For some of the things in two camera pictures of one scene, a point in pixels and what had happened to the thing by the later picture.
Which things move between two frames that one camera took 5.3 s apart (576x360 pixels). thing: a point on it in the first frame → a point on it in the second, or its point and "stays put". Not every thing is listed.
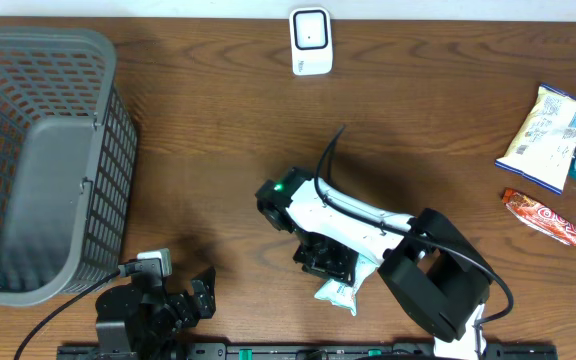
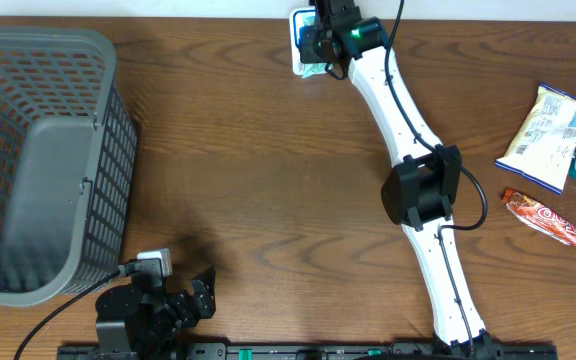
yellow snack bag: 543,144 stays put
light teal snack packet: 342,294 → 311,69
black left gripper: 203,296 stays put
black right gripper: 340,269 → 306,52
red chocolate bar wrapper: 542,217 stays put
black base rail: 306,351 stays put
